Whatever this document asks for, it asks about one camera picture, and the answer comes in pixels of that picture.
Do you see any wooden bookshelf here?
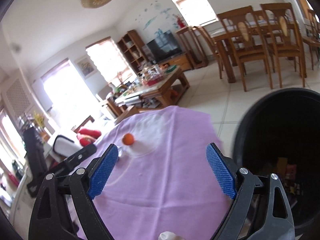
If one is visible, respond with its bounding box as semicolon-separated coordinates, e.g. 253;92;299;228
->
117;30;149;74

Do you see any wooden dining chair far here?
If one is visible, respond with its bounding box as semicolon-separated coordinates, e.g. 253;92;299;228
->
260;3;307;88

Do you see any wooden coffee table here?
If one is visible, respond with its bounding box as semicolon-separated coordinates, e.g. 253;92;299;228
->
114;67;190;112

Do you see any orange tangerine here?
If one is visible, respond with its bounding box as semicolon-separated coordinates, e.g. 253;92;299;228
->
122;133;135;146

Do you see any wooden dining table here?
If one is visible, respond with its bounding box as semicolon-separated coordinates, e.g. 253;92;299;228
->
218;14;306;91

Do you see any wooden dining chair near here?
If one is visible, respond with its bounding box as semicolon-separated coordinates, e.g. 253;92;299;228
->
217;6;273;91

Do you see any red cushion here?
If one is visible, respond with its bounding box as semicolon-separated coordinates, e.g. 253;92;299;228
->
78;127;101;139
76;134;96;147

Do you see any purple tablecloth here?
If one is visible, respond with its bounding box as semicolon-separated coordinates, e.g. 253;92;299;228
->
93;106;229;239

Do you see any tall wooden plant stand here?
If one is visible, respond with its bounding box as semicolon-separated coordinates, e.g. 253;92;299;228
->
176;26;208;69

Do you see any small framed wall picture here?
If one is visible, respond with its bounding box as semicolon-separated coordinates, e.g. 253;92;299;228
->
75;56;97;79

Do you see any black trash bin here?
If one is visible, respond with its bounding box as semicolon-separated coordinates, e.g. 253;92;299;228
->
232;88;319;239

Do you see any black television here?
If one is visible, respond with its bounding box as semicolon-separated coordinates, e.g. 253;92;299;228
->
146;30;182;62

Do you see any wooden dining chair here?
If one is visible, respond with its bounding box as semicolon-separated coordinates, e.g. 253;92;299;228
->
260;3;307;88
217;6;273;91

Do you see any wooden chair by doorway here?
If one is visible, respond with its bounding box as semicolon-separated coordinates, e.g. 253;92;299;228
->
303;9;319;70

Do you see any wooden tv cabinet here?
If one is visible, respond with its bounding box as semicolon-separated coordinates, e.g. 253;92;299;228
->
161;53;194;71

